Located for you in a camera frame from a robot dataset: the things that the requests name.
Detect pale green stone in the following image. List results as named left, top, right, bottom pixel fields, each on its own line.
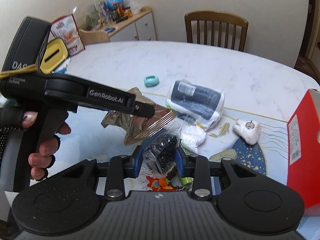
left=209, top=149, right=237, bottom=163

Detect brown foil snack packet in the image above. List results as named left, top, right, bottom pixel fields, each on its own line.
left=101, top=87, right=177, bottom=146

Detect white navy tissue pack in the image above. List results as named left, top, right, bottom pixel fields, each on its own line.
left=165, top=80, right=226, bottom=131

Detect teal pencil sharpener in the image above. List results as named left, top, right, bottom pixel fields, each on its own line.
left=144, top=75, right=159, bottom=87

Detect black beads plastic bag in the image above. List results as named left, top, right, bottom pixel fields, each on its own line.
left=143, top=120, right=182, bottom=176

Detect white wooden sideboard cabinet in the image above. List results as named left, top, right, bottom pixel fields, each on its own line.
left=79, top=7, right=158, bottom=45

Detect blue globe toy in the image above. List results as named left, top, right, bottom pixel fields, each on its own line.
left=106, top=0, right=124, bottom=10

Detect white beads plastic bag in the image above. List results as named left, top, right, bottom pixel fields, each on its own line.
left=181, top=125, right=206, bottom=154

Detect red white snack bag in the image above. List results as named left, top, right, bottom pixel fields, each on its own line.
left=51, top=14, right=85, bottom=56

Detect orange cartoon keychain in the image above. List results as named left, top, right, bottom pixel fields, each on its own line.
left=146, top=176, right=176, bottom=191

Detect brown wooden chair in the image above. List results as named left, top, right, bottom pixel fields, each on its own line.
left=184, top=10, right=248, bottom=51

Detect red white cardboard box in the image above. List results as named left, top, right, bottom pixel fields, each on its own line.
left=287, top=89, right=320, bottom=216

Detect left hand with black glove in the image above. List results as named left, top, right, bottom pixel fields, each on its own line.
left=1, top=107, right=61, bottom=181

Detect green small clip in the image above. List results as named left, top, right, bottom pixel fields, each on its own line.
left=179, top=177, right=193, bottom=186

